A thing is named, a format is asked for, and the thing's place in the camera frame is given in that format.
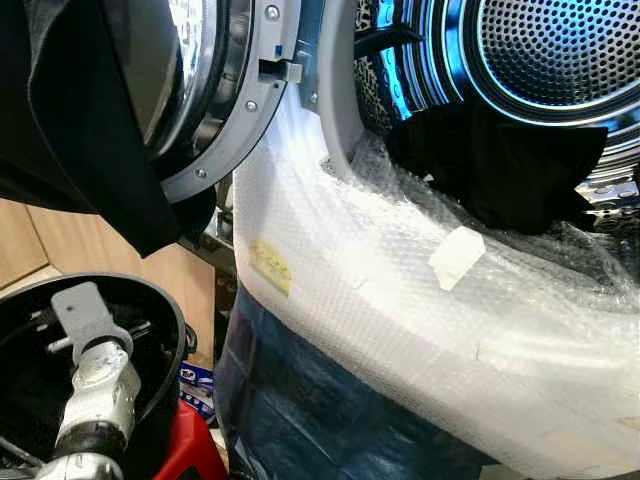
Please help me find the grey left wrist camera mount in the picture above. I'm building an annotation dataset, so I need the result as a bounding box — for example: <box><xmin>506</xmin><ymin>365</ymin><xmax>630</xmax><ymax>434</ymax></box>
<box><xmin>50</xmin><ymin>282</ymin><xmax>133</xmax><ymax>351</ymax></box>

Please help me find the white tape piece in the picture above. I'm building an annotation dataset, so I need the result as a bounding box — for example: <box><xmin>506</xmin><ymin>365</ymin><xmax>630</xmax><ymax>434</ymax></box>
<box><xmin>428</xmin><ymin>226</ymin><xmax>487</xmax><ymax>292</ymax></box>

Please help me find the perforated steel washer drum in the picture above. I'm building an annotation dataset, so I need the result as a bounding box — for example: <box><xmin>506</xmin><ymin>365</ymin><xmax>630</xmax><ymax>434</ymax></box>
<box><xmin>355</xmin><ymin>0</ymin><xmax>640</xmax><ymax>236</ymax></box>

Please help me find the clear bubble wrap sheet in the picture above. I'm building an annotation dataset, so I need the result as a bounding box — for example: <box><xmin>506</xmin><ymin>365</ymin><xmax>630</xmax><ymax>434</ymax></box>
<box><xmin>232</xmin><ymin>90</ymin><xmax>640</xmax><ymax>480</ymax></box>

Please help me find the red plastic stool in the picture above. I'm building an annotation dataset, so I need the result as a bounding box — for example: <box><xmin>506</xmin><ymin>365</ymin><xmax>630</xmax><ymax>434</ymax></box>
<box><xmin>150</xmin><ymin>398</ymin><xmax>231</xmax><ymax>480</ymax></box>

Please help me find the large black hanging garment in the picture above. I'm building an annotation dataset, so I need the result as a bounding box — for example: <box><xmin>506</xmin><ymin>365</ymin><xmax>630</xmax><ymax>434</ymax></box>
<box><xmin>0</xmin><ymin>0</ymin><xmax>217</xmax><ymax>259</ymax></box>

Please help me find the yellow rectangular sticker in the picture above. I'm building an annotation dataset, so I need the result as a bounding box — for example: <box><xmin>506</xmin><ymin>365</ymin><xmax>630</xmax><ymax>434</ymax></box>
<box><xmin>248</xmin><ymin>240</ymin><xmax>294</xmax><ymax>298</ymax></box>

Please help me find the blue and white package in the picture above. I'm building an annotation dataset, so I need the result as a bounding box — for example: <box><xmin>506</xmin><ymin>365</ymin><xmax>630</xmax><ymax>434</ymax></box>
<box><xmin>180</xmin><ymin>362</ymin><xmax>217</xmax><ymax>421</ymax></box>

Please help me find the round grey washer door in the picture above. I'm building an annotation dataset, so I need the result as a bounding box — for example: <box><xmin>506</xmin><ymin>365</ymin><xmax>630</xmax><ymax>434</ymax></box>
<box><xmin>130</xmin><ymin>0</ymin><xmax>331</xmax><ymax>206</ymax></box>

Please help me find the black plastic bucket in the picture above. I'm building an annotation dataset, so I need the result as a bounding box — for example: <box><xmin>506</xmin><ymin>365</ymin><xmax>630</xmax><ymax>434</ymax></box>
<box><xmin>0</xmin><ymin>272</ymin><xmax>197</xmax><ymax>480</ymax></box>

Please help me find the wooden cabinet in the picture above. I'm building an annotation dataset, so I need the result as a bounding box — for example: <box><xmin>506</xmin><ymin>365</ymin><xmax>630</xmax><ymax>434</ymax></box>
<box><xmin>0</xmin><ymin>198</ymin><xmax>217</xmax><ymax>367</ymax></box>

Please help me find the dark blue front-load washing machine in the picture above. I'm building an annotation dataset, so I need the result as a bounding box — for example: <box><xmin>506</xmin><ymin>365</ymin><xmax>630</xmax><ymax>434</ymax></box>
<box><xmin>213</xmin><ymin>0</ymin><xmax>640</xmax><ymax>480</ymax></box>

